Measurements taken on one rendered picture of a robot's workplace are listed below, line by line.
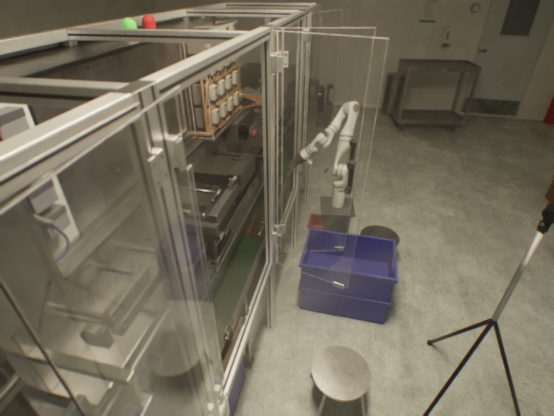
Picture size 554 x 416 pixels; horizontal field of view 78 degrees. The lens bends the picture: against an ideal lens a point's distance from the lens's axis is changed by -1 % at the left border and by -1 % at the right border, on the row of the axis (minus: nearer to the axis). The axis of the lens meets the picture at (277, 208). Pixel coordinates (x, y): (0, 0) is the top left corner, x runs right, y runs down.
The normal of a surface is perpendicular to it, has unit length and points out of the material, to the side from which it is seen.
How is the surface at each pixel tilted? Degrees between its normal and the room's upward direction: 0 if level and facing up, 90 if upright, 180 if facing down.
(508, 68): 90
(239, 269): 2
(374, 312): 90
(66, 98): 90
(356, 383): 0
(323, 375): 0
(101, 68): 90
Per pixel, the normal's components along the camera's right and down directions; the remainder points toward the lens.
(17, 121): 0.98, 0.12
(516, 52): -0.22, 0.54
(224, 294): -0.01, -0.81
